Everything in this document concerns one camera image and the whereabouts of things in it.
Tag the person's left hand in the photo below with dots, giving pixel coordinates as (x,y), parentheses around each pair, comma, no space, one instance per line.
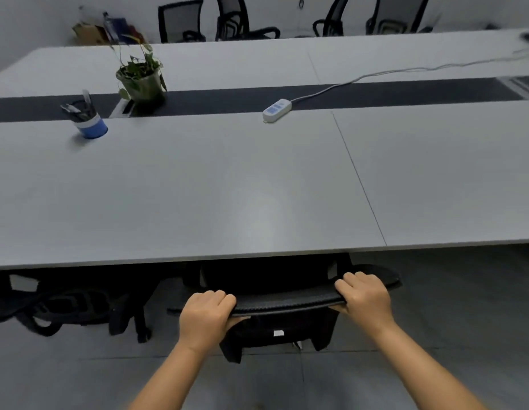
(203,320)

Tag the person's right hand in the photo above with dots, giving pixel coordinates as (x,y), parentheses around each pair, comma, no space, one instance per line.
(366,301)

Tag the person's left thumb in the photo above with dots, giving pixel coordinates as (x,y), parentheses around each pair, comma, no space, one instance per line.
(238,322)

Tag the person's right thumb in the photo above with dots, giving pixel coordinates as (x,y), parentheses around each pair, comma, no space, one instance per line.
(339,309)

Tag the black mesh office chair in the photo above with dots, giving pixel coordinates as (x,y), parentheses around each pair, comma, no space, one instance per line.
(285,303)
(396,14)
(241,19)
(332,19)
(181,22)

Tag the person's left forearm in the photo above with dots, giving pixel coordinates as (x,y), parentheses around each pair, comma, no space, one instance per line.
(168,377)

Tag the person's right forearm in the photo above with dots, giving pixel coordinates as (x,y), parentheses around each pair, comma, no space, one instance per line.
(426,371)

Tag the white power strip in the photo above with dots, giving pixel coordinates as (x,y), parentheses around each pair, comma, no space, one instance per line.
(276,110)

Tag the blue pen holder cup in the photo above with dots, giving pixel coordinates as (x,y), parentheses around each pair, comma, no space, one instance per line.
(92,125)

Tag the potted green plant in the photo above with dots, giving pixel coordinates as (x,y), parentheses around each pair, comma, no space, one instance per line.
(140,74)

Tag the pens and scissors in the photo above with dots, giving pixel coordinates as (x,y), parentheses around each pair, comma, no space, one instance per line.
(79,107)

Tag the clear plastic bottle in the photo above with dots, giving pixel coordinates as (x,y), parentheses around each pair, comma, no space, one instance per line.
(110,27)

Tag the brown cardboard box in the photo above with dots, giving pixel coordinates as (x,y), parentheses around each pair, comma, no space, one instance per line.
(90,34)

